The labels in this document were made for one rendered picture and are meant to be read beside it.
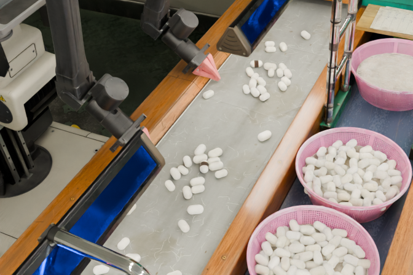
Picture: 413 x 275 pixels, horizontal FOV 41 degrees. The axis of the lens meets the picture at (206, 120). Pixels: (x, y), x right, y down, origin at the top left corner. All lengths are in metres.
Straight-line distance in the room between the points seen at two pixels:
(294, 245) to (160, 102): 0.58
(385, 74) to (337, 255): 0.67
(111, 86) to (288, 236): 0.51
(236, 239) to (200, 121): 0.43
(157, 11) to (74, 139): 0.86
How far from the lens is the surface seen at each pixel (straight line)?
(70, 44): 1.20
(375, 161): 1.42
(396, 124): 1.63
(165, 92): 1.60
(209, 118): 1.53
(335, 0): 1.33
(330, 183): 1.35
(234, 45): 1.22
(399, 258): 1.21
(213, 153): 1.40
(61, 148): 2.25
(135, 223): 1.30
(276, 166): 1.35
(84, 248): 0.80
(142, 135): 0.95
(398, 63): 1.76
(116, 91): 1.24
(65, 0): 1.13
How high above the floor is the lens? 1.74
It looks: 41 degrees down
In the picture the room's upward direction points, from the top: 6 degrees counter-clockwise
